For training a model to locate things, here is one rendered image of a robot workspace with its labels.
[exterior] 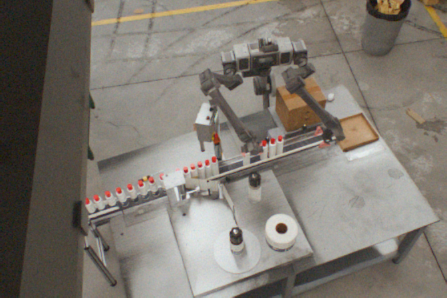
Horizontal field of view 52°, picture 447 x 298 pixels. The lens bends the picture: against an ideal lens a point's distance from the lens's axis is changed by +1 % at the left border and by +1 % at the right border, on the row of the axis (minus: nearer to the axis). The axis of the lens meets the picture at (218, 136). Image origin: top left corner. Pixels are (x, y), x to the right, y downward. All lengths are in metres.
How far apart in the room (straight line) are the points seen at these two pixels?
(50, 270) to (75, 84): 0.20
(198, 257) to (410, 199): 1.51
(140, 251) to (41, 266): 2.82
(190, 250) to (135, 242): 0.40
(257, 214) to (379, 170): 0.96
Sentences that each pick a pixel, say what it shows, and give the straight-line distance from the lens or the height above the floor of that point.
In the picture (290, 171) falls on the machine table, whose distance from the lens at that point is 3.39.
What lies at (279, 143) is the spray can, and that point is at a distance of 3.26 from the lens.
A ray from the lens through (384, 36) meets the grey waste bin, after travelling 5.28.
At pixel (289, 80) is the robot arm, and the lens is 2.80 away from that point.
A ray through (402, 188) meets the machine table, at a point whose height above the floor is 0.83.
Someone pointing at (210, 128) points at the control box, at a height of 1.44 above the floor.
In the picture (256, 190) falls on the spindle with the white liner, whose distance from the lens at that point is 3.04.
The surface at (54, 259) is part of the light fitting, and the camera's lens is 0.38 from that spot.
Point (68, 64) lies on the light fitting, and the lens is 0.50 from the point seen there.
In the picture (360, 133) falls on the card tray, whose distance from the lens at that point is 3.66.
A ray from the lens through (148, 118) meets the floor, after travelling 4.84.
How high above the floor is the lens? 3.70
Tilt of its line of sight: 54 degrees down
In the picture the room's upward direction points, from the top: 6 degrees counter-clockwise
